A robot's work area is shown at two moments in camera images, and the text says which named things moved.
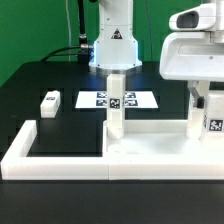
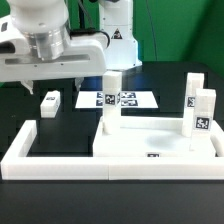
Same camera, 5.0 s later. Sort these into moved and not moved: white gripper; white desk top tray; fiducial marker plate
Moved: white gripper; white desk top tray
Not moved: fiducial marker plate
